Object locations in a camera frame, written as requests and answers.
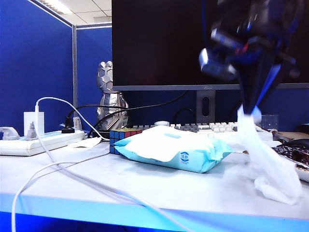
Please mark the large grey plug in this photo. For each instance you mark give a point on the large grey plug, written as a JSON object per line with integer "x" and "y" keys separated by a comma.
{"x": 9, "y": 134}

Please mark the grey monitor stand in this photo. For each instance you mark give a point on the grey monitor stand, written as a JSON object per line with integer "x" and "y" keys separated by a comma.
{"x": 200, "y": 106}

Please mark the small white adapter plug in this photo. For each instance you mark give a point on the small white adapter plug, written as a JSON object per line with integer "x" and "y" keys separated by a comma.
{"x": 77, "y": 123}

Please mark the black computer mouse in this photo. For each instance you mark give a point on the black computer mouse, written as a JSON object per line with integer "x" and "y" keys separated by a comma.
{"x": 299, "y": 142}

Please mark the white keyboard wrist rest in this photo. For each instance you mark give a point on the white keyboard wrist rest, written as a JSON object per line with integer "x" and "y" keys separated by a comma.
{"x": 229, "y": 140}

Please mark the white round keyboard knob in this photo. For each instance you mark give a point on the white round keyboard knob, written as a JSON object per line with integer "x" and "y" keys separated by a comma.
{"x": 161, "y": 123}

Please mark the white USB charger block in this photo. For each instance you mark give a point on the white USB charger block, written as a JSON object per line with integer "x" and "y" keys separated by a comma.
{"x": 29, "y": 118}

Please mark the ceiling light panel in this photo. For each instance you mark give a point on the ceiling light panel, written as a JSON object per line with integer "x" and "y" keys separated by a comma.
{"x": 58, "y": 6}

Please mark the white paper scrap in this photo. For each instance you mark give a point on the white paper scrap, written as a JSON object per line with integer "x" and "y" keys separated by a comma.
{"x": 84, "y": 143}

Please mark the white power strip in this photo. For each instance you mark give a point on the white power strip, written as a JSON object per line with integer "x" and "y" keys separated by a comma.
{"x": 24, "y": 147}

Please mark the silver faceted figurine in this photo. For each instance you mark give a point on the silver faceted figurine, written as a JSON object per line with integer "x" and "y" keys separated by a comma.
{"x": 108, "y": 108}

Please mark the black AOC computer monitor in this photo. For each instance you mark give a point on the black AOC computer monitor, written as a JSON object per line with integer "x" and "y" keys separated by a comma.
{"x": 157, "y": 43}

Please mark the clear plastic cup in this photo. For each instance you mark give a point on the clear plastic cup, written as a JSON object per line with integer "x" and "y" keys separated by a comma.
{"x": 270, "y": 122}

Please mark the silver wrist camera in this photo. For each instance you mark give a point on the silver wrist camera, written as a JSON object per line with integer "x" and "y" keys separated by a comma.
{"x": 214, "y": 66}

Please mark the aluminium partition post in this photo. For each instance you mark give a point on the aluminium partition post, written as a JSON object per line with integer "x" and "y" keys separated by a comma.
{"x": 74, "y": 67}

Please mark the white wet wipe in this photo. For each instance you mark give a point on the white wet wipe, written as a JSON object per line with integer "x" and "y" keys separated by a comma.
{"x": 270, "y": 164}

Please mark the small grey plug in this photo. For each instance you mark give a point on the small grey plug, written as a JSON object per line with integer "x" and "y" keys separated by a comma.
{"x": 31, "y": 133}

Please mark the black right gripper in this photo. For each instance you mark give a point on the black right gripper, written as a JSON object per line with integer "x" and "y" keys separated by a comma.
{"x": 263, "y": 36}

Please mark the sky blue wet wipes packet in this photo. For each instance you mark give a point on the sky blue wet wipes packet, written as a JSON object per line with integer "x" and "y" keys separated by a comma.
{"x": 193, "y": 159}

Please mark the Rubik's cube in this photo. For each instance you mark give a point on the Rubik's cube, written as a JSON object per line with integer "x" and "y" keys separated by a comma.
{"x": 119, "y": 138}

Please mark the grey and white keyboard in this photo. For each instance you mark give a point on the grey and white keyboard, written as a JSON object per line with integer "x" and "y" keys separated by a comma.
{"x": 217, "y": 126}

